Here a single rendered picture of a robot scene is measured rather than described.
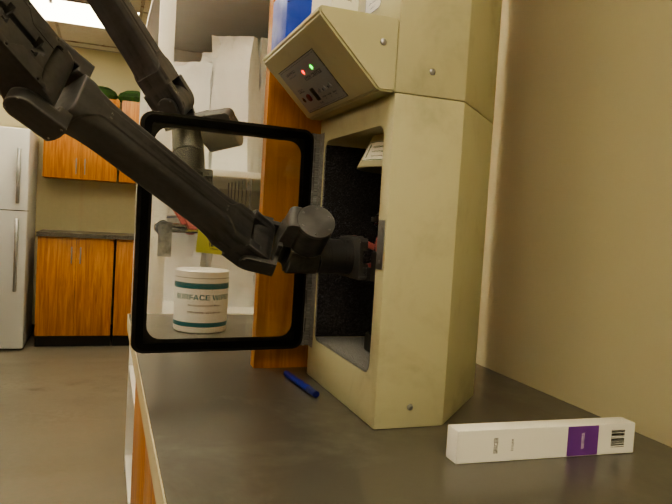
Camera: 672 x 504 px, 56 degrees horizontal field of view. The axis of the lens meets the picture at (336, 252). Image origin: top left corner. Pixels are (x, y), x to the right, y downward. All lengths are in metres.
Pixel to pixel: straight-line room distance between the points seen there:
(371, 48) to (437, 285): 0.34
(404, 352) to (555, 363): 0.42
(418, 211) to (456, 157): 0.10
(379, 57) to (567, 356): 0.65
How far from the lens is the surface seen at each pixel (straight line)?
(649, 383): 1.11
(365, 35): 0.90
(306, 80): 1.07
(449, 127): 0.94
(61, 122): 0.81
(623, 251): 1.14
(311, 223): 0.92
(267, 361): 1.25
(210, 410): 0.99
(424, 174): 0.91
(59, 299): 5.89
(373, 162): 1.00
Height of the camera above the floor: 1.23
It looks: 3 degrees down
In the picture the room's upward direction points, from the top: 3 degrees clockwise
